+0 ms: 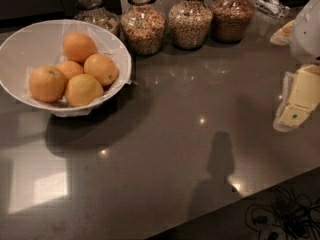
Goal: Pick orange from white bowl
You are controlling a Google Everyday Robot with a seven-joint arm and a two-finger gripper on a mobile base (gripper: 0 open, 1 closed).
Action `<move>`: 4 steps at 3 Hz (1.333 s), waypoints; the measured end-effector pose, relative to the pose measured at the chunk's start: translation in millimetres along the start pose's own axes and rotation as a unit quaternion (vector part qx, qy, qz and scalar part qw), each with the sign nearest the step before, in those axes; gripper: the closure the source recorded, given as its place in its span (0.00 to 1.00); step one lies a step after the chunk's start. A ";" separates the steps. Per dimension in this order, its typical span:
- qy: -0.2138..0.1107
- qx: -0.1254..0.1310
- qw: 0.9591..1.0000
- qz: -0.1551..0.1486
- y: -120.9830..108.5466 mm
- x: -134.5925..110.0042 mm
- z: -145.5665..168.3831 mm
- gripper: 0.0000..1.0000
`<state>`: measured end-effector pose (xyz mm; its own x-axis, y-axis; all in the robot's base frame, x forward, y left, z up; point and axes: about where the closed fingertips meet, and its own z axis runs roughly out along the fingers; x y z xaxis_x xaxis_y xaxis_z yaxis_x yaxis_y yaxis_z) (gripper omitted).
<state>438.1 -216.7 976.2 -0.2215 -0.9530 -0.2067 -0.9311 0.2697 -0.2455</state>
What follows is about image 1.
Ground black cables on floor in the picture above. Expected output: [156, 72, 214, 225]
[245, 185, 320, 240]

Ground small middle orange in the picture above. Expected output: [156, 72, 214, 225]
[56, 61, 84, 80]

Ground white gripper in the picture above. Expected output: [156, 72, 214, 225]
[270, 0, 320, 132]

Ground white paper bowl liner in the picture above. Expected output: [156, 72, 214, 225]
[16, 20, 131, 117]

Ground white bowl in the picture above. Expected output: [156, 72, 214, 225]
[0, 19, 131, 117]

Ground leftmost glass cereal jar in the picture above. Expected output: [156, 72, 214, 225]
[74, 0, 120, 36]

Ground glass grain jar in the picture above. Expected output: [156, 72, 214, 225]
[210, 0, 254, 43]
[168, 0, 212, 50]

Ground glass cereal jar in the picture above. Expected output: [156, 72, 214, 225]
[120, 0, 166, 56]
[74, 0, 120, 36]

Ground clear plastic bag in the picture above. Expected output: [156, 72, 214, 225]
[252, 0, 290, 19]

